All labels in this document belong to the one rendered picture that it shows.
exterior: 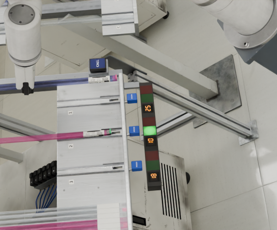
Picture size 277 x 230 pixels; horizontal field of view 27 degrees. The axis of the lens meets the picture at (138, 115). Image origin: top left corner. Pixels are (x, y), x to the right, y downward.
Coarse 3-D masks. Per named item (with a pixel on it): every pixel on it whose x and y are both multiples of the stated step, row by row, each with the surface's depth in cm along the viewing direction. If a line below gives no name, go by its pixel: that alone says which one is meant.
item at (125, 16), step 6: (72, 18) 178; (78, 18) 178; (84, 18) 178; (90, 18) 178; (96, 18) 178; (102, 18) 178; (108, 18) 178; (114, 18) 178; (120, 18) 178; (126, 18) 178; (132, 18) 178; (42, 24) 178; (48, 24) 178; (54, 24) 178; (60, 24) 178; (66, 24) 178
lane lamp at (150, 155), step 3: (147, 153) 163; (150, 153) 163; (153, 153) 163; (156, 153) 163; (147, 156) 163; (150, 156) 163; (153, 156) 163; (156, 156) 163; (147, 159) 162; (150, 159) 162; (153, 159) 162; (156, 159) 162
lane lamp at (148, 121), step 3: (147, 117) 169; (150, 117) 169; (153, 117) 169; (144, 120) 168; (147, 120) 168; (150, 120) 168; (153, 120) 168; (144, 123) 168; (147, 123) 168; (150, 123) 168; (153, 123) 168
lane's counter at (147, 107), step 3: (144, 105) 171; (147, 105) 171; (150, 105) 171; (144, 108) 170; (147, 108) 170; (150, 108) 170; (144, 111) 170; (147, 111) 170; (150, 111) 170; (153, 111) 170
